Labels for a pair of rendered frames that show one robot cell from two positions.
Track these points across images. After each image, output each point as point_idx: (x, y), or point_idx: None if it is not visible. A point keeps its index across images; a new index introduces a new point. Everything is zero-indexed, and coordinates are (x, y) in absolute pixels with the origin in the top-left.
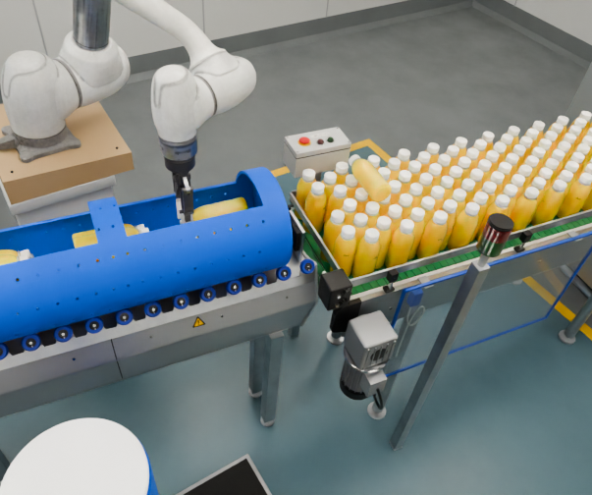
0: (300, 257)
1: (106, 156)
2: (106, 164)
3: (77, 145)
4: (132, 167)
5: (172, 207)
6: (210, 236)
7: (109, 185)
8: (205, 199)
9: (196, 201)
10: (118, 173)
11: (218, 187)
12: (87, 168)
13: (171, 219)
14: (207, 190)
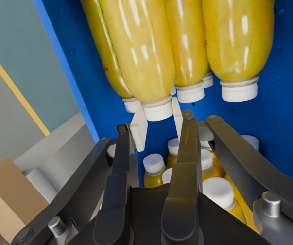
0: None
1: (2, 203)
2: (14, 196)
3: None
4: (6, 160)
5: (108, 129)
6: None
7: (39, 174)
8: (82, 64)
9: (90, 84)
10: (21, 173)
11: (53, 27)
12: (29, 214)
13: (120, 123)
14: (68, 60)
